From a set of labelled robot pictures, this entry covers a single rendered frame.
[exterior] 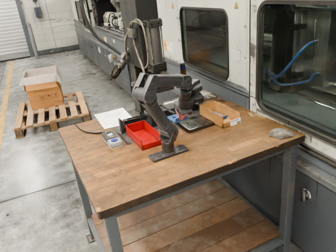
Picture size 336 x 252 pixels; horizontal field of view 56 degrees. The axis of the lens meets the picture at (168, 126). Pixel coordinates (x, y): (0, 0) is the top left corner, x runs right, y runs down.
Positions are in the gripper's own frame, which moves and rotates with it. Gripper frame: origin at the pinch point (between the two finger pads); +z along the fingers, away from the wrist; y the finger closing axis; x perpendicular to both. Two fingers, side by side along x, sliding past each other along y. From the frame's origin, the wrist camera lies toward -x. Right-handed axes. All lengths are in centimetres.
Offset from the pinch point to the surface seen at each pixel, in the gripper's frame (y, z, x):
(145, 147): -5.7, 8.6, 22.4
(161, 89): 25.6, -0.2, 0.6
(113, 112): 53, 37, 22
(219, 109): 11.4, 14.0, -35.0
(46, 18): 865, 385, -14
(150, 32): 41, -30, 3
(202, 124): 0.6, 10.2, -15.9
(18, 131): 228, 205, 102
